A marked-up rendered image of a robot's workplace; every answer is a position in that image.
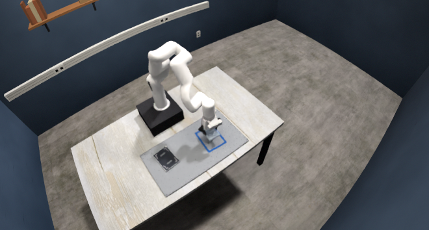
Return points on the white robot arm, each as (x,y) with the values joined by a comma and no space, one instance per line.
(178,64)

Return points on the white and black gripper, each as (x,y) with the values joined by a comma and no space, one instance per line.
(204,124)

